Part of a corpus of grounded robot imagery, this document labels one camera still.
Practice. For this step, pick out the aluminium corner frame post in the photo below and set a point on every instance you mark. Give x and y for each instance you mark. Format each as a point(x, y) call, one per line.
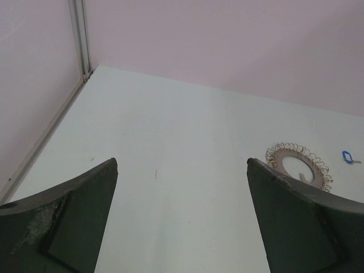
point(79, 28)

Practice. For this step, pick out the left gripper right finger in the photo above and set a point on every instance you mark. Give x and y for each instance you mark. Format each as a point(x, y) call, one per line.
point(303, 228)

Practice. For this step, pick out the dark blue tagged key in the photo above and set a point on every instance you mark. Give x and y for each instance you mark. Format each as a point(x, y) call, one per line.
point(347, 157)

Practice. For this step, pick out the metal disc keyring holder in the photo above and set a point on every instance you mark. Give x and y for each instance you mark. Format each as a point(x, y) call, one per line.
point(300, 163)

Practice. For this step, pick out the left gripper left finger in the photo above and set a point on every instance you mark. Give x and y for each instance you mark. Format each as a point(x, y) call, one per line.
point(61, 228)

